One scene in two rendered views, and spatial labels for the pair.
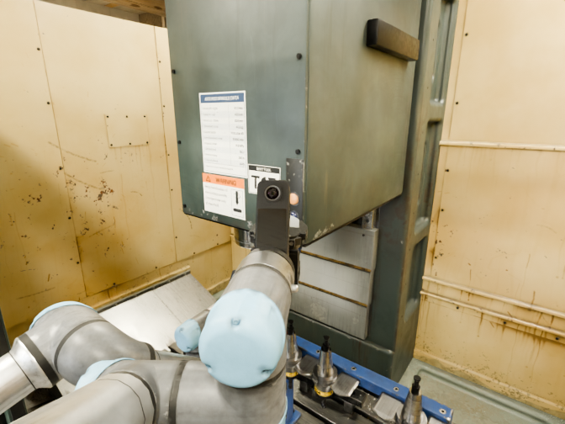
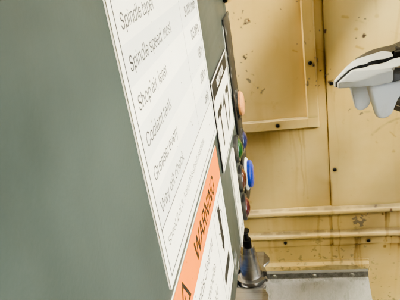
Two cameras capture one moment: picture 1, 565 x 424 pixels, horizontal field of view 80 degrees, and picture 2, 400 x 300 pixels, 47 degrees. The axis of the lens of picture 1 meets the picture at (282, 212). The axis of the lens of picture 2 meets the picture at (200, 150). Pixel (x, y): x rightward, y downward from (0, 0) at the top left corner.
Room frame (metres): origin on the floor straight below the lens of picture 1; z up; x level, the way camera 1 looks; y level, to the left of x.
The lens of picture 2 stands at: (0.95, 0.36, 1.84)
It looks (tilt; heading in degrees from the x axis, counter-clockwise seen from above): 24 degrees down; 245
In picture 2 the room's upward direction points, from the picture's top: 10 degrees counter-clockwise
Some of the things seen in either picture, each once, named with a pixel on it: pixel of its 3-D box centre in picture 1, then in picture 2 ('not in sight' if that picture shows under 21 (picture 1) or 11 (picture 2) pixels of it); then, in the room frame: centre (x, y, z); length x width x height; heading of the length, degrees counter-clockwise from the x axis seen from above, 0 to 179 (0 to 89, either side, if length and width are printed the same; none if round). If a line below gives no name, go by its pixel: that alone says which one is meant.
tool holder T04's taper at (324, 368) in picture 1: (325, 360); not in sight; (0.72, -0.11, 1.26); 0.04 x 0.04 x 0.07
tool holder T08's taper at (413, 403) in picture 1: (413, 403); (249, 259); (0.59, -0.28, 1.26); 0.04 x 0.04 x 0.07
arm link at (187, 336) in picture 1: (197, 331); not in sight; (0.83, 0.24, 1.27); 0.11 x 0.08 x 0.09; 145
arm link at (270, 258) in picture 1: (266, 283); not in sight; (0.38, 0.02, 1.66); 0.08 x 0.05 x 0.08; 82
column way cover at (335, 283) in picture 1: (323, 272); not in sight; (1.42, -0.19, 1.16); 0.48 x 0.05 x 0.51; 53
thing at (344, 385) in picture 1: (344, 385); not in sight; (0.69, -0.15, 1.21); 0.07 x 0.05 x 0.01; 143
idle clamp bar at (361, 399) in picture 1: (328, 389); not in sight; (0.96, -0.16, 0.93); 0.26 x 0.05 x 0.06; 58
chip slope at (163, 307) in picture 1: (162, 341); not in sight; (1.47, 0.61, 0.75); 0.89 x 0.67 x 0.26; 143
